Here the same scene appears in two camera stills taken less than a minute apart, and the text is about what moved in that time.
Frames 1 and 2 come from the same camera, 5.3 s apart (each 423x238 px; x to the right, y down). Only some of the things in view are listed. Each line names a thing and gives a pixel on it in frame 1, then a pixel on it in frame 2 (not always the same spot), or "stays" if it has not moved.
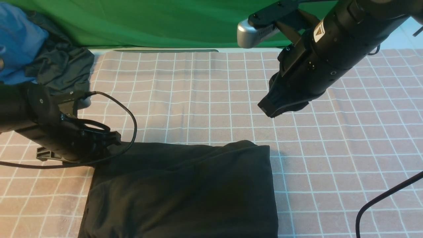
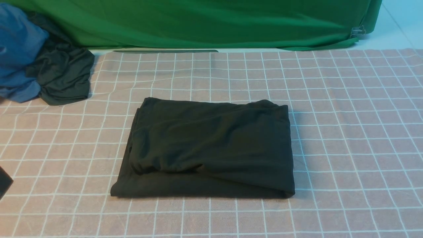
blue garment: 19,41 stays
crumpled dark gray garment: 60,66 stays
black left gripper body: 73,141 to 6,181
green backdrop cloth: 96,24 stays
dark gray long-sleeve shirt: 220,189 to 185,147
